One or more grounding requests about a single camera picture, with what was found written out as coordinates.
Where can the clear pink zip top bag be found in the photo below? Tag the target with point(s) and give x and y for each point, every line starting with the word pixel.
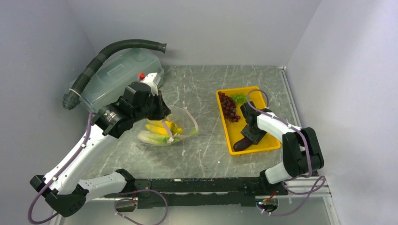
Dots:
pixel 183 118

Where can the clear lidded storage box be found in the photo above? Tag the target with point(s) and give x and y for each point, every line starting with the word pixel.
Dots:
pixel 120 70

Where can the yellow plastic tray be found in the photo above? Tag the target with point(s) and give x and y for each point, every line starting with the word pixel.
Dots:
pixel 240 121

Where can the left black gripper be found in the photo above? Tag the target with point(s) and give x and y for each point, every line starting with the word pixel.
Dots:
pixel 162 108

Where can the purple eggplant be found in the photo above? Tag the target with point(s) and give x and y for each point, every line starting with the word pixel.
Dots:
pixel 242 144

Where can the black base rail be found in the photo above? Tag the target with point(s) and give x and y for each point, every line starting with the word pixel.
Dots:
pixel 243 191

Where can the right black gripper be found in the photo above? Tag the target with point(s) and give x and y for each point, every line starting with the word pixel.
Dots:
pixel 256 138

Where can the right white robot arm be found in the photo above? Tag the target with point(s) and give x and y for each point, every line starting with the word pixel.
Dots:
pixel 300 147

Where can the purple grape bunch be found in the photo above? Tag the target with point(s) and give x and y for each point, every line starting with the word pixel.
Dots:
pixel 229 107

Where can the green grape bunch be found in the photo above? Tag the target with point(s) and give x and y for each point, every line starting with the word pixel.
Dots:
pixel 239 98

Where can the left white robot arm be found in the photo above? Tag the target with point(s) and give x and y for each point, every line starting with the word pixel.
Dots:
pixel 63 188

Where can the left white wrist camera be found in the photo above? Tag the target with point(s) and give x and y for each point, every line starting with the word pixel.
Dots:
pixel 152 80

